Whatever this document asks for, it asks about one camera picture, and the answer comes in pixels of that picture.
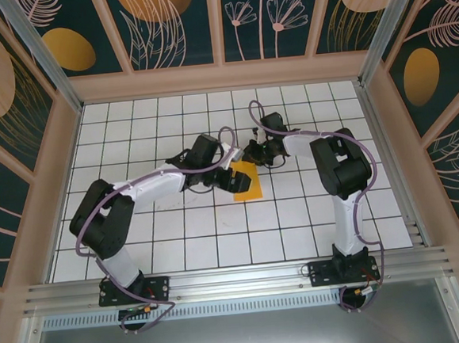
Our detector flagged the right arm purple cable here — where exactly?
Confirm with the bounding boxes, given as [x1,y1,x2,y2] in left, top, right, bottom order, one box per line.
[247,90,389,321]

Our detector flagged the grey sheet metal panel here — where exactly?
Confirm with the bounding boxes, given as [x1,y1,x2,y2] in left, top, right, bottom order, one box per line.
[10,280,459,343]

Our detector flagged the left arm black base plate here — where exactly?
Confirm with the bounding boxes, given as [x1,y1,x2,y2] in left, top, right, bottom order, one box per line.
[97,274,173,308]

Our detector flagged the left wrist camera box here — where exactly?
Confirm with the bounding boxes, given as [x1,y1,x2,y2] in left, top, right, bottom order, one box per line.
[218,139,247,172]

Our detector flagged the orange paper sheet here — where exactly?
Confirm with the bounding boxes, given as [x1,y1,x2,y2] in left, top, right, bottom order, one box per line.
[231,159,264,203]

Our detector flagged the aluminium frame post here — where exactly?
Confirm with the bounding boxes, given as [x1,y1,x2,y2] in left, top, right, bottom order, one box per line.
[0,0,86,119]
[352,0,434,87]

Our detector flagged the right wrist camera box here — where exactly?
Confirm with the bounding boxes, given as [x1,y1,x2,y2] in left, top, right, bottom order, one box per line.
[249,125,269,146]

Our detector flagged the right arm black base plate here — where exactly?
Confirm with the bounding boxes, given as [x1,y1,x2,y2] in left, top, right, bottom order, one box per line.
[306,255,382,289]

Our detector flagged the aluminium mounting rail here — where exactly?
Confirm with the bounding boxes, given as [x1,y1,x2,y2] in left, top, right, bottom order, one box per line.
[21,243,459,315]

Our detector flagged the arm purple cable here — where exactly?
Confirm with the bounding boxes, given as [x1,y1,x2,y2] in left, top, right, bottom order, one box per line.
[247,90,389,321]
[67,125,254,340]

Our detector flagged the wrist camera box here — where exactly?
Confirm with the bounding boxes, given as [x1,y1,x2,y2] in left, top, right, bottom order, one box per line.
[218,139,247,172]
[249,125,269,146]

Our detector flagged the slotted grey cable duct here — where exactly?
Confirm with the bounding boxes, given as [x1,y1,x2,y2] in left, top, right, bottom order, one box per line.
[41,292,344,330]

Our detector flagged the aluminium side rail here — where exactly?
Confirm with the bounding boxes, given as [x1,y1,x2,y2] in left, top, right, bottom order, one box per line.
[354,74,434,255]

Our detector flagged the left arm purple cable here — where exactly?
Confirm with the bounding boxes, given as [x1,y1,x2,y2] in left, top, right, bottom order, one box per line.
[67,125,254,340]

